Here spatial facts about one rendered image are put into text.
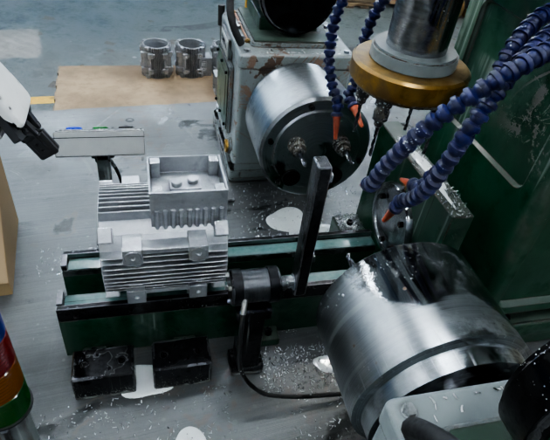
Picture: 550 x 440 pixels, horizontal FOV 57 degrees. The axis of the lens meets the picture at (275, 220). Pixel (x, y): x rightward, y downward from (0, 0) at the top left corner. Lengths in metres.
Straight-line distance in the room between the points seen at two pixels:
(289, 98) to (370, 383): 0.63
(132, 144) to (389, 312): 0.63
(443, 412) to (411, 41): 0.48
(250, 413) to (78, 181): 0.77
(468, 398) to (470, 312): 0.12
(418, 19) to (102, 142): 0.63
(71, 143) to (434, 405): 0.80
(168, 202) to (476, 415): 0.50
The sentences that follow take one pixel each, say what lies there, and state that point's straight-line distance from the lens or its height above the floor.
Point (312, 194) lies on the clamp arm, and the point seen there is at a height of 1.20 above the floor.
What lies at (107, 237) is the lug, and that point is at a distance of 0.80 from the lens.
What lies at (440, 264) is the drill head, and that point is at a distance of 0.71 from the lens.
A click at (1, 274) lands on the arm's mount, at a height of 0.85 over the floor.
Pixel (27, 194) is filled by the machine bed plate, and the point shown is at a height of 0.80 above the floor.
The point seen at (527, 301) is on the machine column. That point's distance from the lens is 1.08.
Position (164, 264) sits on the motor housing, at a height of 1.03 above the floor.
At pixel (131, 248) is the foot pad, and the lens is 0.79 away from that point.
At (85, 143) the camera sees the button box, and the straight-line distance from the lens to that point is 1.06.
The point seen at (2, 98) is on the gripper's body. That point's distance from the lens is 0.80.
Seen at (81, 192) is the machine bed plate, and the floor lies 0.80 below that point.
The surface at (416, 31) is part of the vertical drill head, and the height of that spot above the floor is 1.39.
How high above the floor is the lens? 1.62
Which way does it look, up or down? 40 degrees down
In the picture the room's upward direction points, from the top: 8 degrees clockwise
